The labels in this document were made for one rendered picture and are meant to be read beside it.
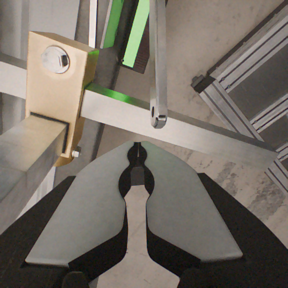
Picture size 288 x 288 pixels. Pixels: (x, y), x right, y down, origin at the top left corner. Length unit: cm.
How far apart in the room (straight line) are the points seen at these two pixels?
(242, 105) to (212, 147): 78
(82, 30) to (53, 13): 11
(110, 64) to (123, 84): 72
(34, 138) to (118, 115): 8
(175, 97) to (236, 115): 34
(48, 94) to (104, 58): 17
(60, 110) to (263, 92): 93
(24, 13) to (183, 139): 38
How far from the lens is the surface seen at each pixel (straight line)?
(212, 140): 23
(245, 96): 99
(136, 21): 34
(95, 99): 20
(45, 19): 46
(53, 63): 18
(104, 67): 35
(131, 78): 106
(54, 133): 19
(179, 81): 108
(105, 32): 25
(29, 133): 18
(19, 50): 49
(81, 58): 18
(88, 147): 41
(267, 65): 100
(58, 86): 20
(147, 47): 34
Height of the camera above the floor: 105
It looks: 61 degrees down
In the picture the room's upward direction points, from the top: 178 degrees clockwise
